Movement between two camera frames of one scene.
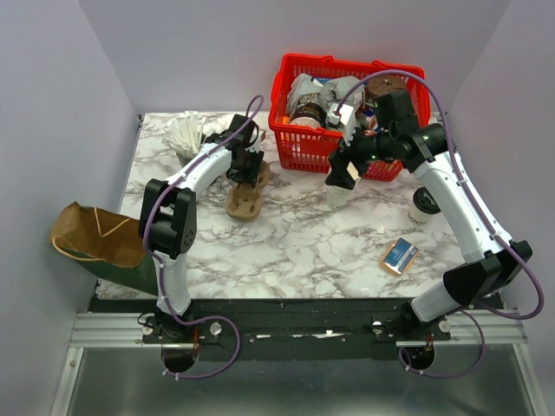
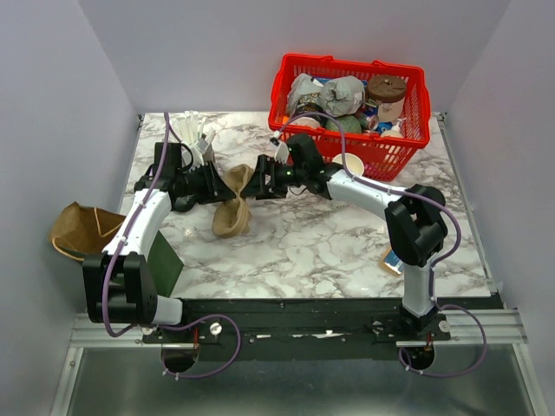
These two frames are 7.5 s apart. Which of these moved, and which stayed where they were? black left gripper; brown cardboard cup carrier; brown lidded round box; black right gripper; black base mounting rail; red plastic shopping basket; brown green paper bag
Moved: black left gripper; black right gripper; brown cardboard cup carrier
Stayed: red plastic shopping basket; brown lidded round box; black base mounting rail; brown green paper bag
